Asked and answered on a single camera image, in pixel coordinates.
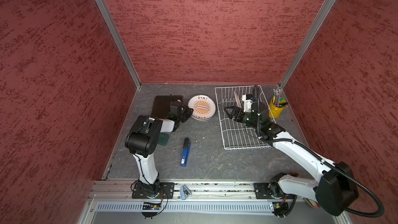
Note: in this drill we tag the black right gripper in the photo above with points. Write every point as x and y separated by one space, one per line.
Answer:
235 109

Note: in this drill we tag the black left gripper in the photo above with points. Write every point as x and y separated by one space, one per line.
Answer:
189 111

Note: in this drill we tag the dark square plate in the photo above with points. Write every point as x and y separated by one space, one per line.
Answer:
161 105

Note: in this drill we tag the white round plate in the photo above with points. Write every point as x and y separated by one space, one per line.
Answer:
204 108
237 99

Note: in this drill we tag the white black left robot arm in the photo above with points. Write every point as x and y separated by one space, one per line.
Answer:
142 140

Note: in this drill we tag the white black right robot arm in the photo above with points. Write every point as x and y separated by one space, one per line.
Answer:
329 185

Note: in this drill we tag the green sponge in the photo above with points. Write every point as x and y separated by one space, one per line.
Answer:
163 139

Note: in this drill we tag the blue black stapler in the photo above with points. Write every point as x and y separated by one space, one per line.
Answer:
185 152

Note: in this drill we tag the yellow pen cup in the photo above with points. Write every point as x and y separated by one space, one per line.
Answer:
276 110

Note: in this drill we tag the pens in cup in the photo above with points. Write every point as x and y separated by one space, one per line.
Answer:
278 100

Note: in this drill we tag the blue white clip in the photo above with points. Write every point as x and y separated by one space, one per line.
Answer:
185 192

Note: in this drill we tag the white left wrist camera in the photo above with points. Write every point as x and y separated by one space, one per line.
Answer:
175 104

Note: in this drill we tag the white wire dish rack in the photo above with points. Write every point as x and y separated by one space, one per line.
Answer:
236 135

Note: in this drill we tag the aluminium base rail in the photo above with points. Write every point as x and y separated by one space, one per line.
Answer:
208 197

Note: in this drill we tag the aluminium right corner post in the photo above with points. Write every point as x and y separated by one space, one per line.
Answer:
313 30

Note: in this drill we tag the aluminium corner post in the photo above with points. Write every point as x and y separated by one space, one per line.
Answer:
119 42
313 30

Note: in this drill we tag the aluminium left corner post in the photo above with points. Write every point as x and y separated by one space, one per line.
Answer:
119 42

